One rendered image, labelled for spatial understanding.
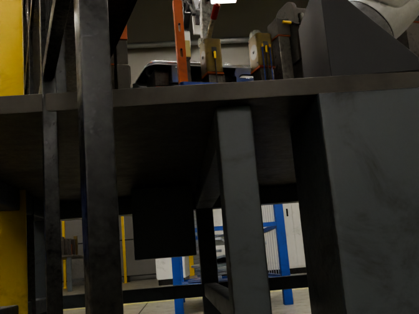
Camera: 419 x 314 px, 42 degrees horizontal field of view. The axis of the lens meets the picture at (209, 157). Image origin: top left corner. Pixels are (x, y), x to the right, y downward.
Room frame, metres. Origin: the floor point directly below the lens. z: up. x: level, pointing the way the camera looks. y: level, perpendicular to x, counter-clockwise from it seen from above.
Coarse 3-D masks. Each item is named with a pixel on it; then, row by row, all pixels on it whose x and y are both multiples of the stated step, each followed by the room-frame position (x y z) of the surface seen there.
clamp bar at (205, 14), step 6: (204, 0) 1.71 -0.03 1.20; (210, 0) 1.72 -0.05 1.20; (198, 6) 1.75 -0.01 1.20; (204, 6) 1.71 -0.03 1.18; (210, 6) 1.72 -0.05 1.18; (204, 12) 1.71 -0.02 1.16; (210, 12) 1.72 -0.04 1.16; (204, 18) 1.72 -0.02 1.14; (210, 18) 1.72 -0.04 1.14; (204, 24) 1.72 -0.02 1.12; (204, 30) 1.72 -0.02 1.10; (204, 36) 1.73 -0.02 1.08
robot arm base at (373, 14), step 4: (356, 4) 1.21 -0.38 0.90; (360, 4) 1.21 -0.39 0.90; (364, 4) 1.20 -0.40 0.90; (360, 8) 1.20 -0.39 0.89; (364, 8) 1.20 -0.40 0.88; (368, 8) 1.20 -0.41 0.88; (372, 8) 1.20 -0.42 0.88; (364, 12) 1.20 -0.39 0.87; (368, 12) 1.20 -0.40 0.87; (372, 12) 1.20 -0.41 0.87; (376, 12) 1.20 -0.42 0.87; (368, 16) 1.19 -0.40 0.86; (372, 16) 1.20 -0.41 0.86; (376, 16) 1.20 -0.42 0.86; (380, 16) 1.20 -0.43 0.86; (376, 20) 1.20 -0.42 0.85; (380, 20) 1.20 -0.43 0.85; (384, 20) 1.20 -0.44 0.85; (380, 24) 1.20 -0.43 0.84; (384, 24) 1.20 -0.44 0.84; (384, 28) 1.21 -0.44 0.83; (388, 28) 1.21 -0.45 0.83; (388, 32) 1.22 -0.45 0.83
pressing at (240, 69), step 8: (152, 64) 1.72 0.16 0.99; (160, 64) 1.72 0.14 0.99; (168, 64) 1.73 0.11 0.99; (176, 64) 1.74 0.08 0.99; (192, 64) 1.76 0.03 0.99; (200, 64) 1.77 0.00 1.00; (224, 64) 1.80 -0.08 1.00; (232, 64) 1.81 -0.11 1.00; (144, 72) 1.80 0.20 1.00; (168, 72) 1.83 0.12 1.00; (176, 72) 1.84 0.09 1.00; (192, 72) 1.85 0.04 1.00; (200, 72) 1.86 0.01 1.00; (224, 72) 1.88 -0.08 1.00; (232, 72) 1.89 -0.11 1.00; (240, 72) 1.90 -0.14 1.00; (248, 72) 1.90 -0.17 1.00; (136, 80) 1.87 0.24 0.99; (144, 80) 1.90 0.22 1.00; (176, 80) 1.93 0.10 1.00; (240, 80) 1.99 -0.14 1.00; (248, 80) 2.00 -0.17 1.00
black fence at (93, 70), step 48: (48, 0) 1.00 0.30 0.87; (96, 0) 0.50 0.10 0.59; (48, 48) 0.94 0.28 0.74; (96, 48) 0.50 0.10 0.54; (96, 96) 0.50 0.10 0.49; (48, 144) 1.08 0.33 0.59; (96, 144) 0.50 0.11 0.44; (48, 192) 1.08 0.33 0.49; (96, 192) 0.50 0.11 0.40; (48, 240) 1.08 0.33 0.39; (96, 240) 0.50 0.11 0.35; (48, 288) 1.08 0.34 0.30; (96, 288) 0.50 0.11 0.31
